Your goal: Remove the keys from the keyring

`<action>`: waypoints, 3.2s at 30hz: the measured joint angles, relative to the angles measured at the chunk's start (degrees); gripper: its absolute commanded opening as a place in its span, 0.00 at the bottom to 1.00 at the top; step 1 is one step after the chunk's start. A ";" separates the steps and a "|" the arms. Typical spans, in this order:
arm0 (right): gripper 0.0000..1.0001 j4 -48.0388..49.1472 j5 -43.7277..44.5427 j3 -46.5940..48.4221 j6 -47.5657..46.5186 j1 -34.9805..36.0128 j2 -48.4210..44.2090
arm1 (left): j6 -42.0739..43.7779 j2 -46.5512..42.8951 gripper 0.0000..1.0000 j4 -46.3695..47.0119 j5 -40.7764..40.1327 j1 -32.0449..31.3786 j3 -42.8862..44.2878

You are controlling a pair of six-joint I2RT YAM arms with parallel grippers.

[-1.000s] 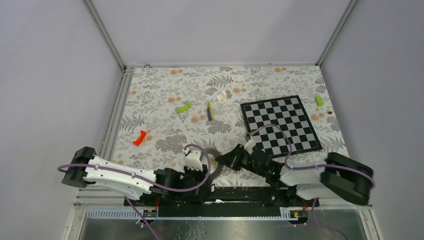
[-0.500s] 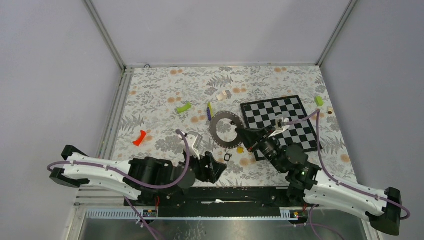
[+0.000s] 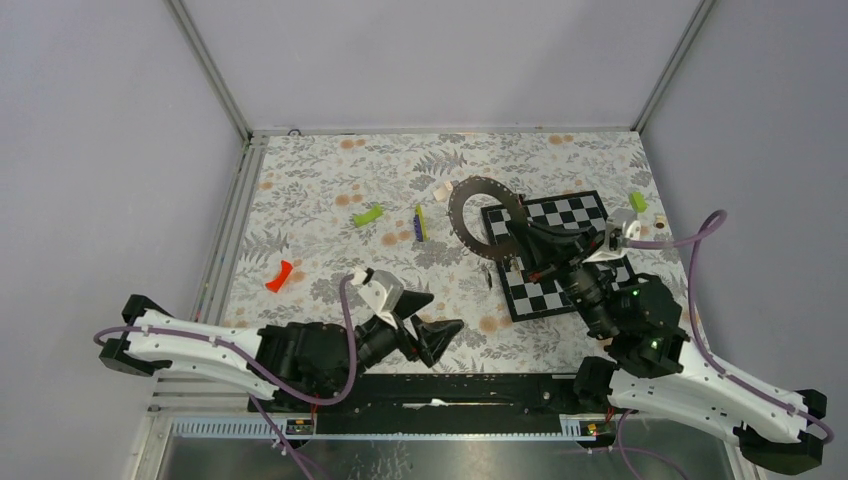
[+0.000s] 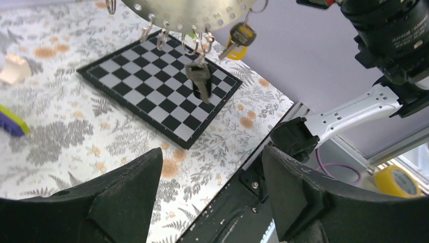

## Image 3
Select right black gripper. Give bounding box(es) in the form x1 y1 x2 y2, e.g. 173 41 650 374
503 216 619 338

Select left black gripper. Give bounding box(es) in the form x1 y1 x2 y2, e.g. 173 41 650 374
332 292 463 393

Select small keys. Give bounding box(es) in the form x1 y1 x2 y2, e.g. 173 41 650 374
507 257 523 272

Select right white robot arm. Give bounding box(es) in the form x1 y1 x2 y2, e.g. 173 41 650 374
506 220 833 475

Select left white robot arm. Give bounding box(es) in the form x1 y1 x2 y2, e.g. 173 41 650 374
93 282 466 411

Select black white chessboard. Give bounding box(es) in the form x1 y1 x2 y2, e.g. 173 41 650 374
481 190 635 323

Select small green block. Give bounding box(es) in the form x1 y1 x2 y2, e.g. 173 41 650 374
628 191 648 214

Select purple yellow toy brick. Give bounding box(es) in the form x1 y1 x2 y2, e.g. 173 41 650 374
413 205 428 242

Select green curved block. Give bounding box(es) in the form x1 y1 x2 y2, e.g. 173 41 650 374
352 204 383 228

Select small beige wooden block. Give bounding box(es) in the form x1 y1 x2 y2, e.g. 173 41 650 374
432 182 454 202

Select red curved block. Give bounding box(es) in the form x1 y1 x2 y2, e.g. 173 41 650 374
265 260 294 293

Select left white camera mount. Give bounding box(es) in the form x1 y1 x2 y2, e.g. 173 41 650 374
352 268 404 330

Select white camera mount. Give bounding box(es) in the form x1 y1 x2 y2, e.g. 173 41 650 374
585 208 641 263
352 268 404 330

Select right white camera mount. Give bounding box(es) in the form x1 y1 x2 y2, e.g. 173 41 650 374
585 208 641 263

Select white slotted cable duct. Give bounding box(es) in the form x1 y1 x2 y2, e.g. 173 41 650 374
171 410 596 442

